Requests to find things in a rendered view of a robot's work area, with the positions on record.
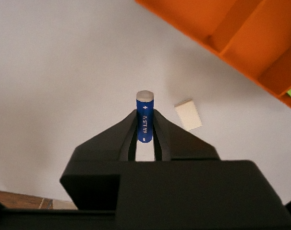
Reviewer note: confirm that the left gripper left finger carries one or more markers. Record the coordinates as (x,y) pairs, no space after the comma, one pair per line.
(112,143)

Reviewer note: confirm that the blue aa battery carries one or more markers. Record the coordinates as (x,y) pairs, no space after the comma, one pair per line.
(145,107)

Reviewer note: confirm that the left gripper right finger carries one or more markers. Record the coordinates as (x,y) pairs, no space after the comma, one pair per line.
(177,143)

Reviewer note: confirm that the orange three-compartment bin rack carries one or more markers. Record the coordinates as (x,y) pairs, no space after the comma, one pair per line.
(262,50)

